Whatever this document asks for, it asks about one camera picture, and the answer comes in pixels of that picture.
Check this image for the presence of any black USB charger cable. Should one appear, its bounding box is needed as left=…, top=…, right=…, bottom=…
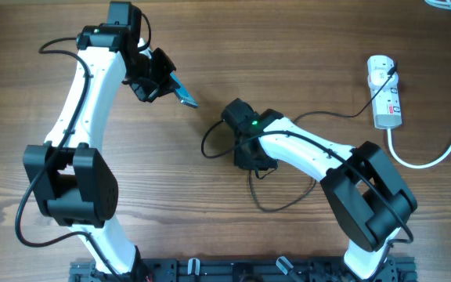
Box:
left=247, top=64, right=399, bottom=214

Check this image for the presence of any white power strip socket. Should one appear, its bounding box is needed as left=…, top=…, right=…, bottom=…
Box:
left=367, top=55, right=402, bottom=129

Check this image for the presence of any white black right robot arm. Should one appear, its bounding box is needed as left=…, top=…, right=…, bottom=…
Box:
left=221, top=99, right=417, bottom=280

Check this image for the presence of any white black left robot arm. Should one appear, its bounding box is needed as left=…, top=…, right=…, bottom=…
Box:
left=23, top=2, right=196, bottom=281

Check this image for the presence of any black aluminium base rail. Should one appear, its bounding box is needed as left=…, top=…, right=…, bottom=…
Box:
left=68, top=255, right=418, bottom=282

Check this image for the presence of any blue screen smartphone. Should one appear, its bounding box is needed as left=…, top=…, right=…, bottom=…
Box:
left=171, top=72, right=199, bottom=108

